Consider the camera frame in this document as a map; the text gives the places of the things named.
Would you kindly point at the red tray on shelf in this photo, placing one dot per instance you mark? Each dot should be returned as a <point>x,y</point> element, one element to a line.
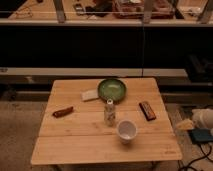
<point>135,9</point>

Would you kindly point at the brown sausage toy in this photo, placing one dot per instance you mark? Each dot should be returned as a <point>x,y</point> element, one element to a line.
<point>63,112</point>

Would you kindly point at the white sponge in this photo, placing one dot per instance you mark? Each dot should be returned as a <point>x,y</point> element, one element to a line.
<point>90,95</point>

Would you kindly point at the small clear bottle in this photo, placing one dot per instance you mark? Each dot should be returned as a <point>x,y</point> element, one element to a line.
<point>109,113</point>

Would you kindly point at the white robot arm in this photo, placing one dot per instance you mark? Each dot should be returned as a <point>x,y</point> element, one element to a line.
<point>201,118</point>

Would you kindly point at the black device on shelf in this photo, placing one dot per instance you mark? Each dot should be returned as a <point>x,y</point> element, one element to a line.
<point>79,9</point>

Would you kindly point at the eyeglasses on shelf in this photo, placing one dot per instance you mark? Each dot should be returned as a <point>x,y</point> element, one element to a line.
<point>23,13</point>

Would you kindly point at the metal shelf rack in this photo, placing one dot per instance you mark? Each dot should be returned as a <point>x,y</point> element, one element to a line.
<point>56,41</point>

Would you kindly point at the blue power box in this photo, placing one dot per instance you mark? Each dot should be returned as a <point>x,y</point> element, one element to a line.
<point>200,136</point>

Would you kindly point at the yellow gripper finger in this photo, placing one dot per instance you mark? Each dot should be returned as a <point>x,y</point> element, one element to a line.
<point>186,124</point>

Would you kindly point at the wooden folding table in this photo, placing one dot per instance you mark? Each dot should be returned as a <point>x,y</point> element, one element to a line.
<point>82,137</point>

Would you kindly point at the green round plate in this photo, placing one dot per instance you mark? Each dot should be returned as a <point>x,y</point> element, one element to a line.
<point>111,88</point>

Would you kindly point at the white paper cup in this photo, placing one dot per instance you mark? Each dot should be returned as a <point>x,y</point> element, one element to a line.
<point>126,131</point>

